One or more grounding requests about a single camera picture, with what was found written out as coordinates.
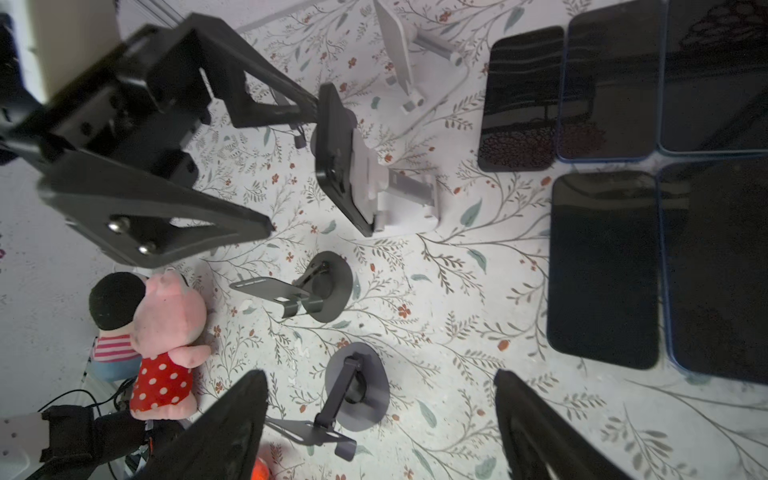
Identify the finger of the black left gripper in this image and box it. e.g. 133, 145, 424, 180
37, 151, 273, 268
175, 14, 318, 129

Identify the grey round phone stand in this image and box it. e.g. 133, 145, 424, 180
269, 88, 317, 149

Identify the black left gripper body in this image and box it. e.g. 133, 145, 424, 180
1, 26, 211, 186

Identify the black slab phone stand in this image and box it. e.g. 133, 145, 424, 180
230, 251, 354, 323

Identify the red shark plush toy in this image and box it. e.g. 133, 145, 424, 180
250, 458, 270, 480

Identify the black folding phone stand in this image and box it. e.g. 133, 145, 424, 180
350, 130, 439, 238

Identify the white folding phone stand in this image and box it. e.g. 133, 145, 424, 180
373, 1, 469, 118

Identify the blue-edged black phone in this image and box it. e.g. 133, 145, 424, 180
555, 1, 665, 163

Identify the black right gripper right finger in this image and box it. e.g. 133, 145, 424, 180
494, 370, 628, 479

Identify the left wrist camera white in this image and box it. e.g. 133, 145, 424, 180
1, 0, 121, 104

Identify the black-haired boy plush doll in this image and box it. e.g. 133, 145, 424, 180
88, 272, 147, 382

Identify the dark round phone stand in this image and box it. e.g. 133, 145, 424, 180
265, 342, 390, 462

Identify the pink pig plush toy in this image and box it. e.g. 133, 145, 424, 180
129, 269, 212, 421

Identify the black phone reddish screen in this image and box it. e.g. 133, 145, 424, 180
546, 171, 659, 370

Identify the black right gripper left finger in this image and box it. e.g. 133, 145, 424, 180
135, 370, 268, 480

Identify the teal-edged black phone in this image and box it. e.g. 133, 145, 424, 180
658, 1, 767, 155

